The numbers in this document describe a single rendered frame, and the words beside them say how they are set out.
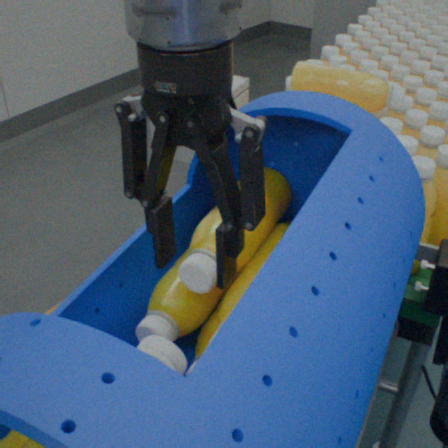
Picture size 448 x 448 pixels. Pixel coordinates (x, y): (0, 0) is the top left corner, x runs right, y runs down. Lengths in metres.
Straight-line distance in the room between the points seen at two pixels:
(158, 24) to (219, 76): 0.06
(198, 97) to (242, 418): 0.23
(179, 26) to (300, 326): 0.22
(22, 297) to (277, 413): 2.02
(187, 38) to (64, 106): 3.41
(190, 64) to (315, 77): 0.56
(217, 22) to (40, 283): 2.01
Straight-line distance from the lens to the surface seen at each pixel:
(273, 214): 0.61
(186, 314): 0.57
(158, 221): 0.51
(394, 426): 1.60
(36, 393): 0.28
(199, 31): 0.39
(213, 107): 0.43
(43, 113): 3.69
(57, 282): 2.31
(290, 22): 5.49
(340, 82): 0.93
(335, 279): 0.39
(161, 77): 0.41
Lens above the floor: 1.45
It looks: 35 degrees down
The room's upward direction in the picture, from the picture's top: straight up
